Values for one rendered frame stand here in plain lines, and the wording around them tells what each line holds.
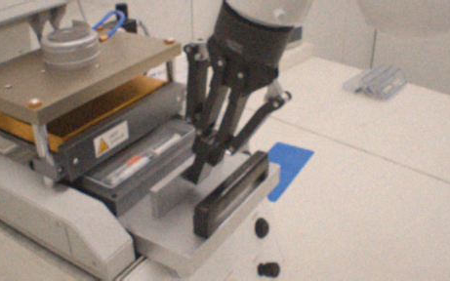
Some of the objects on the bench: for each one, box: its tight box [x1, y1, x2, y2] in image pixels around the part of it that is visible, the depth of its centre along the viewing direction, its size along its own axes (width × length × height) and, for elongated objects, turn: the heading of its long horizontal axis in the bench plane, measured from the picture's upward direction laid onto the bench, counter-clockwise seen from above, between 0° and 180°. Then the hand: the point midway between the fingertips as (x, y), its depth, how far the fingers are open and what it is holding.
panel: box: [121, 201, 285, 281], centre depth 66 cm, size 2×30×19 cm, turn 148°
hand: (205, 157), depth 59 cm, fingers closed, pressing on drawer
